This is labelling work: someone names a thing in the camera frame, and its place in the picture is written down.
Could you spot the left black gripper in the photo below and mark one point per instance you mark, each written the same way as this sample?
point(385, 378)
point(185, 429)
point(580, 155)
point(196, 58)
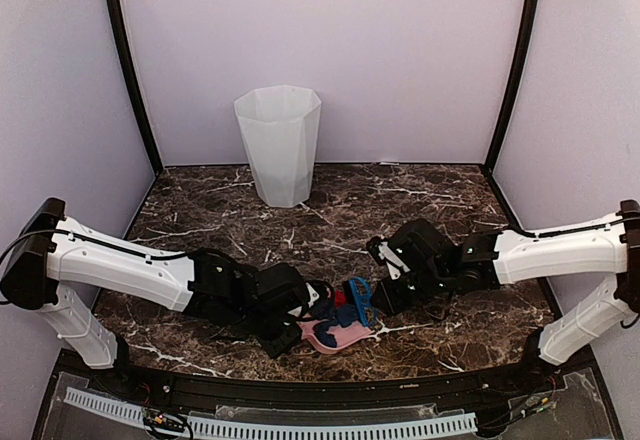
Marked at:
point(277, 347)

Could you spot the right black frame post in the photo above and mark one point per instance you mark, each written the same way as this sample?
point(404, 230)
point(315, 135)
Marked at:
point(516, 70)

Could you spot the white slotted cable duct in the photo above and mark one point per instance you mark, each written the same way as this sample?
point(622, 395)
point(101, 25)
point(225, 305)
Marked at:
point(247, 423)

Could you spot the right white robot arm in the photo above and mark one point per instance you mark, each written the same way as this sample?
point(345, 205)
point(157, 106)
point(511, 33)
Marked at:
point(608, 245)

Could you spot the pink plastic dustpan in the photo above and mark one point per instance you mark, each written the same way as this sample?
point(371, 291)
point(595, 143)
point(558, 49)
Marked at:
point(344, 336)

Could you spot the long dark blue scrap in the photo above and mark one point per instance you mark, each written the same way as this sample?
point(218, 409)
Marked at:
point(323, 333)

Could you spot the black front table rail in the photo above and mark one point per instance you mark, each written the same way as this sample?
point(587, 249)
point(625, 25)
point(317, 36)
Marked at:
point(490, 388)

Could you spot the translucent white waste bin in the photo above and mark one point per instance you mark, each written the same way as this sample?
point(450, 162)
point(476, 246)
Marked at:
point(279, 128)

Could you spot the left black frame post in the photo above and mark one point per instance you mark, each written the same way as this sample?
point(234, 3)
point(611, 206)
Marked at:
point(128, 70)

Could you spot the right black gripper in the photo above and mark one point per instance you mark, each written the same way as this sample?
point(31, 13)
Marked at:
point(391, 304)

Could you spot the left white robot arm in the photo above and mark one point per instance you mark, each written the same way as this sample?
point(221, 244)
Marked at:
point(54, 251)

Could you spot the black frame post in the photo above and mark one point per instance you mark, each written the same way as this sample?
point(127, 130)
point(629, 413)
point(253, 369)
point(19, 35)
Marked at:
point(128, 70)
point(516, 70)

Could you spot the blue hand brush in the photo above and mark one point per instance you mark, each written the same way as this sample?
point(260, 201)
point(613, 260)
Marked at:
point(358, 293)

